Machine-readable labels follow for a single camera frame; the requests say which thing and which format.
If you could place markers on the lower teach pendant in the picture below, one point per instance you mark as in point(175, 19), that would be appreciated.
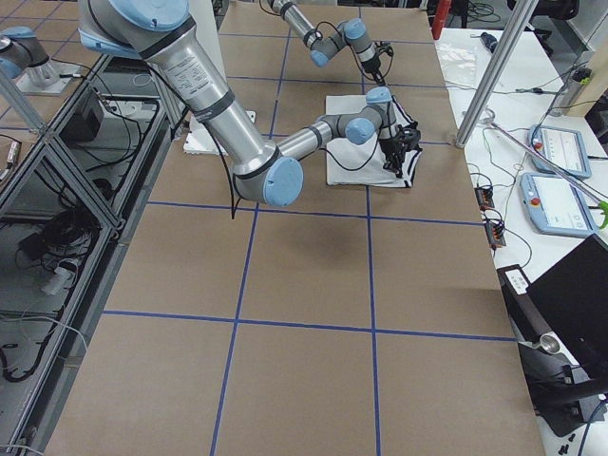
point(555, 207)

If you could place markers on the black laptop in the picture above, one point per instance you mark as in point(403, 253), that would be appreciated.
point(572, 298)

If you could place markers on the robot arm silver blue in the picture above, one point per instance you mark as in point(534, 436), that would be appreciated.
point(163, 34)
point(328, 33)

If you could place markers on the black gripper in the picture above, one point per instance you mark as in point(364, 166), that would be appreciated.
point(373, 68)
point(390, 143)

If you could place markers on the black monitor stand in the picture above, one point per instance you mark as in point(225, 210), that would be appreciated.
point(562, 392)

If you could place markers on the grey t-shirt with cartoon print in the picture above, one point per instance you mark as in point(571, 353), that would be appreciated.
point(349, 163)

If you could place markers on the red fire extinguisher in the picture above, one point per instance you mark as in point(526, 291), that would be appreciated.
point(439, 19)

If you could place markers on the clear plastic sheet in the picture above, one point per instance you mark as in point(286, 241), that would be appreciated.
point(459, 64)

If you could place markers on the teach pendant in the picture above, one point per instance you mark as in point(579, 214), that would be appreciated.
point(555, 207)
point(563, 147)

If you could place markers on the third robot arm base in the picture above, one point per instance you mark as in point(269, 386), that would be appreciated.
point(24, 59)

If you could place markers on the upper teach pendant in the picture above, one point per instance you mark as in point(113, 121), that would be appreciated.
point(563, 147)

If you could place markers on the aluminium frame post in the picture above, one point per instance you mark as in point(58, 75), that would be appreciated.
point(512, 32)

